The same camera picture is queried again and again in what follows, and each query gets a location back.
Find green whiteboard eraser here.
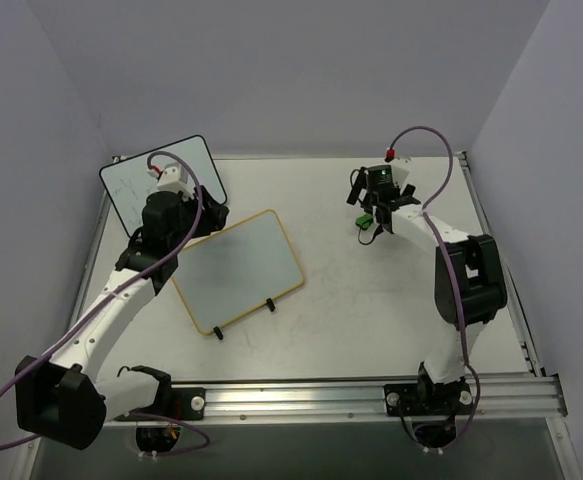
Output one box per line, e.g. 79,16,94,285
355,214,374,230

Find yellow framed whiteboard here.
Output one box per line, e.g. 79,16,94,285
172,209,306,339

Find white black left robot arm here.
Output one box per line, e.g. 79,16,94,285
15,187,229,450

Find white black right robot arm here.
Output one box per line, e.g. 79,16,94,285
347,165,508,416

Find black framed whiteboard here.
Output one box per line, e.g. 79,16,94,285
99,135,228,235

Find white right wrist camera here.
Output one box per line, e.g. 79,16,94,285
385,157,412,188

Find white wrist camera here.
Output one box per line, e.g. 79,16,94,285
385,157,412,188
157,164,192,199

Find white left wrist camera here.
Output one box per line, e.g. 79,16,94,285
157,164,192,199

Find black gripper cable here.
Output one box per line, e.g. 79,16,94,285
349,167,387,247

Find aluminium mounting rail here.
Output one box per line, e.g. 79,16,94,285
30,156,564,479

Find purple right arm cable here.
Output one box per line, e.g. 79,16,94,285
384,126,482,448

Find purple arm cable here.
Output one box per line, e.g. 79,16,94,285
0,150,211,457
384,126,482,448

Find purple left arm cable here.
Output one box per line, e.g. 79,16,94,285
0,150,211,457

